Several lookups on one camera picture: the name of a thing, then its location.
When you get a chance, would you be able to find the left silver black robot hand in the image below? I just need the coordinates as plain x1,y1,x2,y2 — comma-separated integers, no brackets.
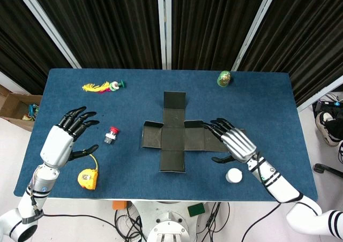
39,105,100,170

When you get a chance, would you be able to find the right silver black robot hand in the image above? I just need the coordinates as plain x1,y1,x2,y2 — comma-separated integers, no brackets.
201,117,257,164

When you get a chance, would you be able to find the black cardboard folding box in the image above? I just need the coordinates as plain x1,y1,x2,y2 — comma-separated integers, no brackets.
141,91,246,174

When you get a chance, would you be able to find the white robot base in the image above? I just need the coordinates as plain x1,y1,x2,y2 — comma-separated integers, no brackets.
132,200,215,242

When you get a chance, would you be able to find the brown cardboard storage box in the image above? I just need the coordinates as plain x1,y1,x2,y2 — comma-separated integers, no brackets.
0,84,43,132

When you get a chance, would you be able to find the white plastic jar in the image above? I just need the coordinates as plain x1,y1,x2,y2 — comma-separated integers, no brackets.
225,168,243,184

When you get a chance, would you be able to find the blue green toy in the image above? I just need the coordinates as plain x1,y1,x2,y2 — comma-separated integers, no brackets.
23,104,40,122

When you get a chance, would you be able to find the red emergency push button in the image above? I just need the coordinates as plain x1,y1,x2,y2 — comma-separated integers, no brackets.
103,126,121,145

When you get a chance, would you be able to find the yellow pink feather toy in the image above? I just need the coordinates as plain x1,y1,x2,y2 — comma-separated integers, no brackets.
81,80,126,94

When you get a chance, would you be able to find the green gold nesting doll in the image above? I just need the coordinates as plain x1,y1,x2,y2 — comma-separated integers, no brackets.
216,70,233,88

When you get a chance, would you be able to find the blue felt table cover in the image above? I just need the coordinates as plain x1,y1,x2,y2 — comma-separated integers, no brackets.
13,68,319,203

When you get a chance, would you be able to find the green rectangular pad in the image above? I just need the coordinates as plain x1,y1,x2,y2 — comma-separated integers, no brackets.
187,203,206,217

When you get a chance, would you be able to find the black chair base leg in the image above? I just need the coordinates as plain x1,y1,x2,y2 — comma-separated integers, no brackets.
312,163,343,178

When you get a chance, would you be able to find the white black sneaker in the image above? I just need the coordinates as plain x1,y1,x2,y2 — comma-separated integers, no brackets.
315,111,342,147

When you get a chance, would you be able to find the black trouser leg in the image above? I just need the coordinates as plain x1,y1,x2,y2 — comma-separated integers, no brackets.
324,118,343,142

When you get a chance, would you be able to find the black pleated curtain panel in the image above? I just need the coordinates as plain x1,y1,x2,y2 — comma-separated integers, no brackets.
28,0,163,70
170,0,272,71
0,0,78,95
237,0,343,106

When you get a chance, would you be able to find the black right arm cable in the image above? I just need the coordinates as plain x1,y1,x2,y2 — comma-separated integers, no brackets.
242,152,305,242

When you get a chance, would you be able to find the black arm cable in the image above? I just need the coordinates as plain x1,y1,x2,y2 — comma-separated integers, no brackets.
31,193,118,233
242,152,305,242

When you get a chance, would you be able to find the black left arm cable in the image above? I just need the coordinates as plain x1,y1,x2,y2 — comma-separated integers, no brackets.
31,193,118,233

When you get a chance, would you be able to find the black equipment with cables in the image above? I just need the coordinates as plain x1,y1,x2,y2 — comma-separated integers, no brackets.
312,92,343,113

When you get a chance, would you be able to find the white partition frame post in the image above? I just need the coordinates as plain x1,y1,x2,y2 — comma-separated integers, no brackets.
296,75,343,112
10,0,83,69
156,0,173,70
230,0,281,72

